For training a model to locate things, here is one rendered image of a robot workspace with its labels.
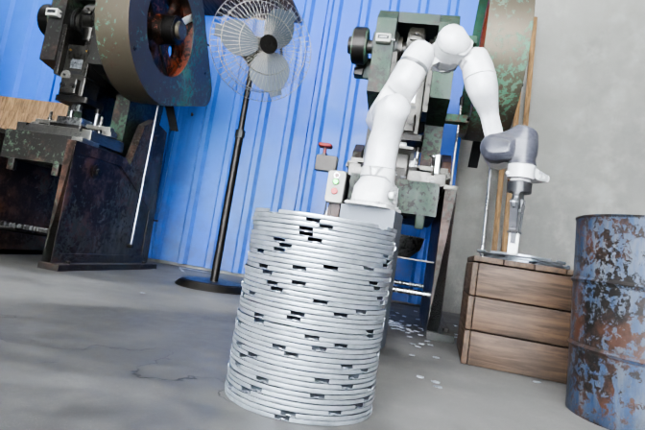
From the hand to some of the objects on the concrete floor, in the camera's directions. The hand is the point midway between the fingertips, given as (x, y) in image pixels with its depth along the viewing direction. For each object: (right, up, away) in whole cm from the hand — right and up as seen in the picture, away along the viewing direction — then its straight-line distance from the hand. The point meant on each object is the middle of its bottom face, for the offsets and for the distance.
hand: (513, 244), depth 167 cm
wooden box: (+6, -44, +15) cm, 46 cm away
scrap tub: (+18, -39, -42) cm, 60 cm away
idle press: (-199, -26, +143) cm, 246 cm away
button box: (-62, -44, +120) cm, 142 cm away
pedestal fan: (-116, -39, +140) cm, 186 cm away
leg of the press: (-8, -50, +87) cm, 101 cm away
